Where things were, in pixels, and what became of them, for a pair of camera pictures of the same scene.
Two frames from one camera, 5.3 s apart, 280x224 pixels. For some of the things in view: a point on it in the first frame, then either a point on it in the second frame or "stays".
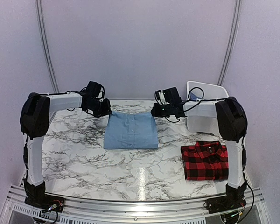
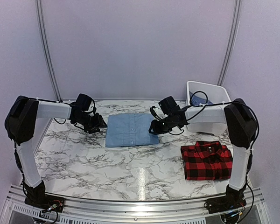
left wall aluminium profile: x=41 y=20 stays
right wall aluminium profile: x=232 y=43 stays
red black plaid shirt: x=206 y=160 stays
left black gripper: x=106 y=110 -> x=98 y=123
